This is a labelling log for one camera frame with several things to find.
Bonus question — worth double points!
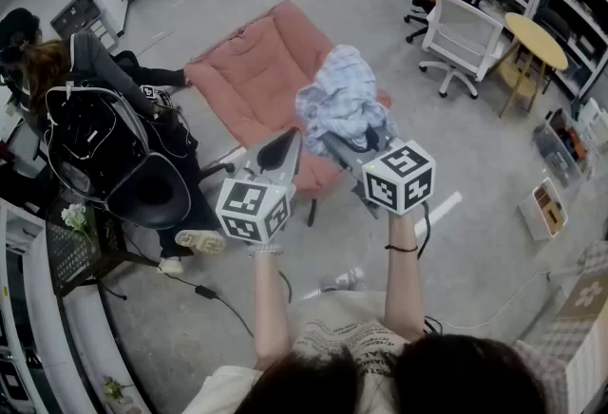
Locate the white beaded bracelet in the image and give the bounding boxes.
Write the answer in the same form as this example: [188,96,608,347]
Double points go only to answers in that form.
[246,243,285,259]

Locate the person's left forearm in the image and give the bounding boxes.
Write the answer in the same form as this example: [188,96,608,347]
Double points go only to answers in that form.
[246,244,292,371]

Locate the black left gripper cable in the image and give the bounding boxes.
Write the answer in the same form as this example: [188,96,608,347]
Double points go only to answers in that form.
[277,269,294,305]

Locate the grey drawer cabinet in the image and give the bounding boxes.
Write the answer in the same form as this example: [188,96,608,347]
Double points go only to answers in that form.
[49,0,120,53]

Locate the white office chair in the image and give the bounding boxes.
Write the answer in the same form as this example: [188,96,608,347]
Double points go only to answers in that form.
[418,0,506,100]

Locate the light blue cloth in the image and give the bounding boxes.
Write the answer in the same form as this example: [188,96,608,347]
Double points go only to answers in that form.
[294,44,401,158]

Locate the black floor cable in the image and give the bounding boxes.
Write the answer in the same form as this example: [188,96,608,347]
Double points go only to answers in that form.
[159,259,256,338]

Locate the person's cream printed shirt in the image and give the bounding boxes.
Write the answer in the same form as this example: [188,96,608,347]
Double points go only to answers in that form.
[182,291,428,414]

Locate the person's right forearm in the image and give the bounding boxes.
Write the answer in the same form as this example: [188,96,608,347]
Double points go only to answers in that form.
[382,211,428,343]

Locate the black mesh table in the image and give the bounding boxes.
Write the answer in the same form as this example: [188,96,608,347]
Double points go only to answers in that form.
[45,193,161,299]

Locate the round wooden table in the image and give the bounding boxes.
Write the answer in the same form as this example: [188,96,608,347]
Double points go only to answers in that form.
[493,11,570,119]

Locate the plaid cloth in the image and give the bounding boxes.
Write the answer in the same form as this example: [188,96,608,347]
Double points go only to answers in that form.
[515,240,608,414]

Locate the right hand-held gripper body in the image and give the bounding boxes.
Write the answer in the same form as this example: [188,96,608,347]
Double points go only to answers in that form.
[349,139,437,219]

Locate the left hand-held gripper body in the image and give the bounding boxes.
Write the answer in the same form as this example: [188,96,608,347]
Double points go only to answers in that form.
[216,160,296,245]

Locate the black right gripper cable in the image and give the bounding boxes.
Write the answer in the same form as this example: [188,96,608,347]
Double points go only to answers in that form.
[416,200,433,261]

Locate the clear plastic storage box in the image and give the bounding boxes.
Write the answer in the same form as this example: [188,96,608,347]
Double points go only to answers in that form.
[531,107,595,188]

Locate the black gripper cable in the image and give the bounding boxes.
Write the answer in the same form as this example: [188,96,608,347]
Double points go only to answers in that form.
[277,269,294,305]
[416,200,433,261]

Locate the pink folding lounge chair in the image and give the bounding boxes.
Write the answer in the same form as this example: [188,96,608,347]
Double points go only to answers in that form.
[182,0,394,228]

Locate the white curved counter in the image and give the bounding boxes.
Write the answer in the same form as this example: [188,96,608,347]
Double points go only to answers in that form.
[0,198,143,414]

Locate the white flowers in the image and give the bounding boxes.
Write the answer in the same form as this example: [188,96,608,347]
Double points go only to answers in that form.
[60,202,99,245]

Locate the small green plant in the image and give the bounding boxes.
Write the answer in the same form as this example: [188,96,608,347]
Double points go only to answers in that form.
[103,376,137,404]

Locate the white open box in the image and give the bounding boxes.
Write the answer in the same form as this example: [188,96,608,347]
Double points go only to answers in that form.
[517,178,569,242]

